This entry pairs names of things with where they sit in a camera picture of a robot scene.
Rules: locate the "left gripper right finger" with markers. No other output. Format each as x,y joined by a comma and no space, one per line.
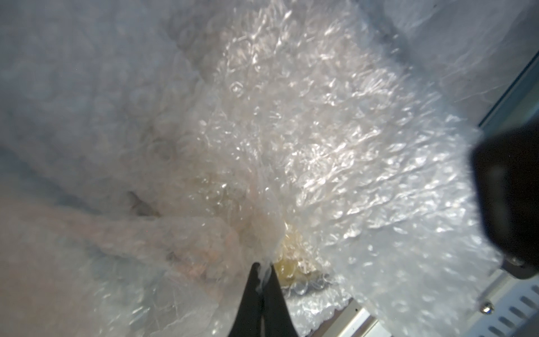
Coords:
275,314

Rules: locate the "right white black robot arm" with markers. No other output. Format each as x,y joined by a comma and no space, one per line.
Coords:
505,175

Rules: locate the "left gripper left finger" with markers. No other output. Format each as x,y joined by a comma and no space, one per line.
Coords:
249,315

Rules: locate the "yellow dinner plate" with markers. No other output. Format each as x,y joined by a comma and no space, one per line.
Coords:
294,264

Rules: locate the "bubble wrap of yellow plate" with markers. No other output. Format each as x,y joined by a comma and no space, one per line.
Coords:
152,151

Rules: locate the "aluminium front rail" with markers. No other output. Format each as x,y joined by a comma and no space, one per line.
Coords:
509,305

